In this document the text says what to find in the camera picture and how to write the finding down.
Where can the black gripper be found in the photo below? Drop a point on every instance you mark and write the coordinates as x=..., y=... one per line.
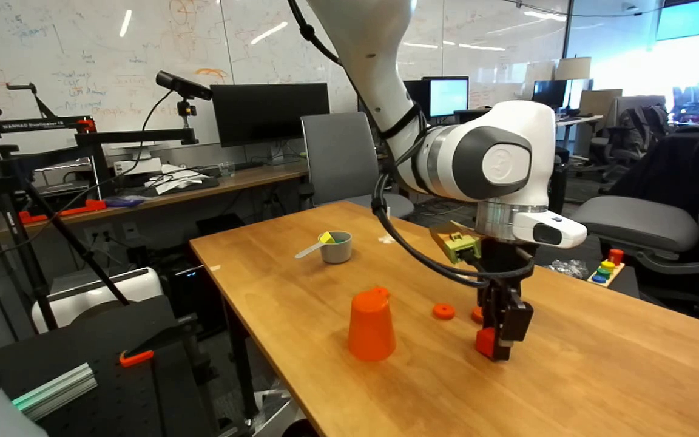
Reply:
x=504, y=275

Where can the red cube block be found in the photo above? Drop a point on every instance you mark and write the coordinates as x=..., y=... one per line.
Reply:
x=487, y=342

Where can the green block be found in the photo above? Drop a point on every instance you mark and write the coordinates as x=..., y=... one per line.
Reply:
x=340, y=238

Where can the yellow block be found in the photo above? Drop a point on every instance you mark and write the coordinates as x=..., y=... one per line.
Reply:
x=327, y=238

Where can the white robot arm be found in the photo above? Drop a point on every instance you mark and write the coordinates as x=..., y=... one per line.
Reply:
x=487, y=161

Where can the orange plastic cup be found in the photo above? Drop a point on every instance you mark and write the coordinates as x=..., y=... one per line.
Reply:
x=373, y=329

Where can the grey measuring cup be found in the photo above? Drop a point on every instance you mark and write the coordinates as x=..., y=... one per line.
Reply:
x=338, y=253

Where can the colourful wooden toy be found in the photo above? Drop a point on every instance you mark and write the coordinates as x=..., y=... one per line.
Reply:
x=606, y=270

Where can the grey padded office chair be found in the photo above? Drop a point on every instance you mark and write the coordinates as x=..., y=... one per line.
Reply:
x=641, y=226

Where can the black draped cloth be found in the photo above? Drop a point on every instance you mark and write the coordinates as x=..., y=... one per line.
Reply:
x=667, y=165

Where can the lit blue monitor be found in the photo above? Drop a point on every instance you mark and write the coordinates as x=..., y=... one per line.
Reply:
x=450, y=96

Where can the plain grey chair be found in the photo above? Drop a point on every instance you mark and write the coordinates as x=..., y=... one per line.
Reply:
x=338, y=158

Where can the black computer monitor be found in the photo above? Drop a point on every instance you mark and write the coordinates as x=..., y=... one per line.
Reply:
x=550, y=90

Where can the long wooden desk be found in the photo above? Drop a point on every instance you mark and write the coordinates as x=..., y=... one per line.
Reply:
x=229, y=181

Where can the wide black monitor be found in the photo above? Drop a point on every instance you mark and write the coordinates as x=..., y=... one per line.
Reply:
x=262, y=111

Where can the white paper pile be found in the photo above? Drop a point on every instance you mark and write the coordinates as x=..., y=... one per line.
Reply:
x=174, y=181

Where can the white equipment box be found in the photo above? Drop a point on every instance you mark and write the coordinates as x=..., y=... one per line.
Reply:
x=99, y=294

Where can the orange clamp bar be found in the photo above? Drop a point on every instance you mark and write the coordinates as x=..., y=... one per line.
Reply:
x=84, y=210

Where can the black equipment cart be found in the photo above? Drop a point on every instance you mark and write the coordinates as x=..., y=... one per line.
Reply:
x=60, y=348

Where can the silver green tube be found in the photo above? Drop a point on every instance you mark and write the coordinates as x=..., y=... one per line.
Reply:
x=60, y=389

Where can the yellow-green wrist camera module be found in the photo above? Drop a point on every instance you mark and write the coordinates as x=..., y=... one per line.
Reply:
x=459, y=243

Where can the white plastic post stand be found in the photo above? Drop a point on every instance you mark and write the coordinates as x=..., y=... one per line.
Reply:
x=387, y=238

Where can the black camera on stand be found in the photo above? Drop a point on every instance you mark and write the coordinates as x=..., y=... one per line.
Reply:
x=181, y=84

